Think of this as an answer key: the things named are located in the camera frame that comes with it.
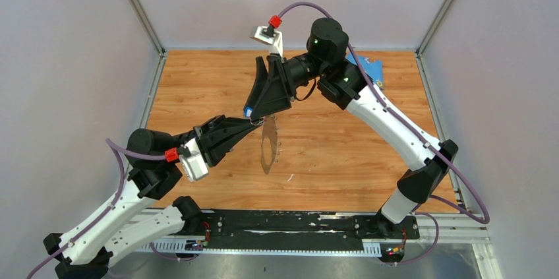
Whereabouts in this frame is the white slotted cable duct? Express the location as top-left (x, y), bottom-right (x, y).
top-left (107, 239), bottom-right (382, 257)

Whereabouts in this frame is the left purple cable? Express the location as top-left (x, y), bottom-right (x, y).
top-left (26, 138), bottom-right (180, 279)

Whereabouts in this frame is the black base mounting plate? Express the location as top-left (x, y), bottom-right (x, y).
top-left (177, 209), bottom-right (420, 251)

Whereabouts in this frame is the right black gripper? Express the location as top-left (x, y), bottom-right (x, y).
top-left (243, 53), bottom-right (327, 120)

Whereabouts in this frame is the purple cable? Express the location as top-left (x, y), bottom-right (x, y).
top-left (268, 1), bottom-right (491, 267)
top-left (26, 138), bottom-right (180, 279)

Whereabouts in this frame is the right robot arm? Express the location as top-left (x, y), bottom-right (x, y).
top-left (243, 18), bottom-right (458, 238)

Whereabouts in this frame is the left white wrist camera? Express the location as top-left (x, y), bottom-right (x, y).
top-left (178, 138), bottom-right (208, 183)

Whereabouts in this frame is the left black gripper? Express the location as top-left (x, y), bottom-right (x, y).
top-left (173, 115), bottom-right (265, 168)

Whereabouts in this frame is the key with blue tag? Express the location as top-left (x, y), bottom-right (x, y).
top-left (243, 107), bottom-right (253, 119)

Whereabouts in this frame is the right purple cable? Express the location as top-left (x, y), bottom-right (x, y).
top-left (268, 1), bottom-right (491, 267)

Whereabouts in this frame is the folded blue cloth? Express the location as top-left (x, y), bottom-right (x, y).
top-left (357, 55), bottom-right (385, 90)

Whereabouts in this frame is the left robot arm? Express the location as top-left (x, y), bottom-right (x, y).
top-left (44, 115), bottom-right (262, 278)

